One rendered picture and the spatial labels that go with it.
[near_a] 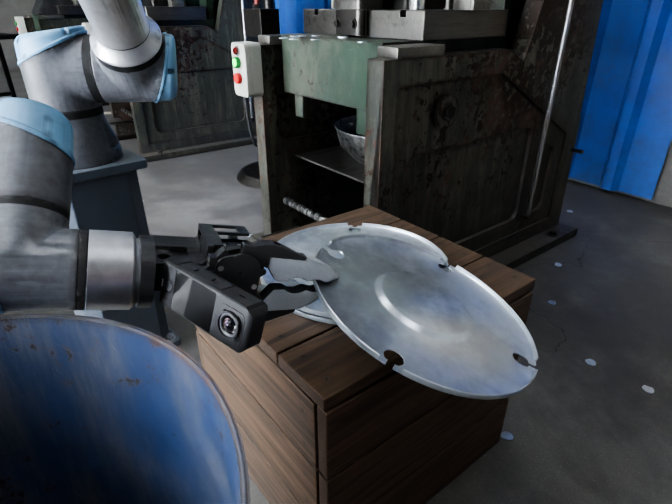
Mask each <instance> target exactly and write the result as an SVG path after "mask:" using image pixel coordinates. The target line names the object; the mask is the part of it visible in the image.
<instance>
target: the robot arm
mask: <svg viewBox="0 0 672 504"><path fill-rule="evenodd" d="M78 1H79V3H80V5H81V7H82V9H83V11H84V13H85V15H86V17H87V19H88V21H89V23H90V25H91V27H92V30H91V33H90V34H87V33H88V32H87V30H86V29H85V27H84V26H82V25H79V26H72V27H65V28H58V29H51V30H44V31H38V32H31V33H24V34H20V35H18V36H17V37H16V38H15V41H14V46H15V50H16V54H17V59H18V62H17V64H18V66H20V70H21V73H22V77H23V80H24V83H25V87H26V90H27V94H28V97H29V99H26V98H15V97H11V98H2V99H0V314H4V313H5V312H12V311H75V310H85V300H86V310H98V311H101V312H103V311H106V310H129V309H130V308H131V307H132V306H133V303H135V307H136V308H151V306H152V302H153V296H154V291H161V293H160V302H161V303H162V304H164V305H165V306H167V307H168V308H170V309H171V310H173V311H174V312H176V313H177V314H179V315H180V316H182V317H184V318H185V319H187V320H188V321H190V322H191V323H193V324H194V325H196V326H197V327H199V328H200V329H202V330H203V331H205V332H206V333H208V334H209V335H211V336H213V337H214V338H216V339H217V340H219V341H220V342H222V343H223V344H225V345H226V346H228V347H229V348H231V349H232V350H234V351H235V352H237V353H241V352H243V351H245V350H247V349H249V348H252V347H254V346H256V345H258V344H260V342H261V337H262V333H263V329H264V324H265V322H266V321H270V320H273V319H276V318H278V317H281V316H284V315H287V314H290V313H293V312H294V311H295V310H297V309H300V308H302V307H305V306H307V305H309V304H311V303H313V302H315V301H316V300H318V299H319V297H318V295H317V292H316V290H315V287H314V284H313V285H305V284H300V283H299V282H297V281H296V280H294V279H293V278H302V279H304V280H306V281H312V280H320V281H323V282H325V283H329V282H332V281H334V280H337V279H338V278H339V275H338V274H337V273H336V272H335V271H334V270H333V269H332V268H331V267H330V266H329V265H327V264H326V263H324V262H322V261H320V260H318V259H316V258H314V257H312V256H309V255H307V254H306V253H304V252H303V251H302V250H300V249H299V248H297V247H295V246H290V245H283V244H281V243H279V242H276V241H272V240H266V239H259V240H257V241H255V242H253V243H251V242H250V241H248V240H243V239H238V238H237V236H249V232H248V231H247V229H246V228H245V226H234V225H219V224H205V223H198V231H197V236H196V237H182V236H163V235H145V234H139V236H138V238H136V236H135V234H134V233H133V232H125V231H108V230H90V229H89V231H88V230H83V229H81V230H80V229H69V221H70V209H71V195H72V180H73V170H79V169H87V168H93V167H98V166H102V165H106V164H109V163H112V162H114V161H116V160H118V159H120V158H121V157H122V156H123V152H122V147H121V144H120V142H119V140H118V138H117V136H116V135H115V133H114V131H113V130H112V128H111V126H110V124H109V123H108V121H107V119H106V117H105V114H104V110H103V106H102V103H116V102H155V103H157V102H159V101H170V100H173V99H174V98H175V97H176V95H177V59H176V46H175V39H174V36H173V35H172V34H167V33H166V32H163V33H161V30H160V28H159V26H158V24H157V23H156V22H155V21H154V20H153V19H152V18H151V17H149V16H147V15H146V14H145V12H144V9H143V6H142V3H141V0H78ZM214 228H225V229H236V231H237V232H227V231H215V230H214ZM88 232H89V244H88ZM219 235H228V239H224V238H220V237H219ZM87 260H88V263H87ZM264 267H266V268H268V269H269V271H270V273H271V275H272V276H273V278H274V282H273V283H269V284H261V285H258V284H259V279H260V277H261V276H263V275H265V274H266V270H265V268H264ZM86 278H87V285H86Z"/></svg>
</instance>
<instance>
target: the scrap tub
mask: <svg viewBox="0 0 672 504"><path fill-rule="evenodd" d="M0 504H250V486H249V476H248V465H247V460H246V454H245V450H244V445H243V440H242V437H241V434H240V431H239V428H238V425H237V422H236V419H235V416H234V414H233V412H232V410H231V408H230V406H229V404H228V401H227V399H226V397H225V395H224V394H223V392H222V391H221V390H220V388H219V387H218V385H217V384H216V382H215V381H214V379H213V378H212V377H211V376H210V375H209V374H208V372H207V371H206V370H205V369H204V368H203V367H202V366H201V365H200V364H199V363H198V362H197V361H196V360H195V359H193V358H192V357H191V356H190V355H189V354H187V353H186V352H185V351H184V350H182V349H180V348H179V347H177V346H176V345H174V344H173V343H171V342H170V341H168V340H166V339H164V338H162V337H160V336H158V335H156V334H154V333H152V332H149V331H146V330H143V329H141V328H138V327H135V326H133V325H129V324H125V323H121V322H118V321H114V320H109V319H103V318H97V317H91V316H82V315H73V314H51V313H42V314H14V315H0Z"/></svg>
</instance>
